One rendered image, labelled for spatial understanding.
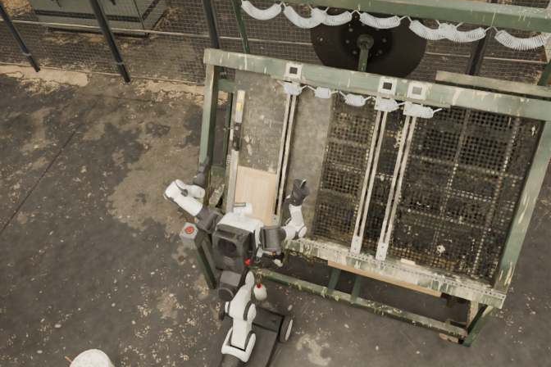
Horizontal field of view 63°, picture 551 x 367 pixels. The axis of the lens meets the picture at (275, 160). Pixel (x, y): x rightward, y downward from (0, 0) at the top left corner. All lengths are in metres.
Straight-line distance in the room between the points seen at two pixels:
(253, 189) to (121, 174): 2.26
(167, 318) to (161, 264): 0.53
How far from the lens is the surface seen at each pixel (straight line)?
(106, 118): 5.95
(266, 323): 3.75
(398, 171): 2.96
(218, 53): 3.10
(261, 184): 3.23
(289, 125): 2.99
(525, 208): 3.05
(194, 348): 3.99
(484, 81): 3.11
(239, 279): 2.93
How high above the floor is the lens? 3.68
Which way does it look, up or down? 49 degrees down
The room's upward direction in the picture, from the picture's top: 7 degrees counter-clockwise
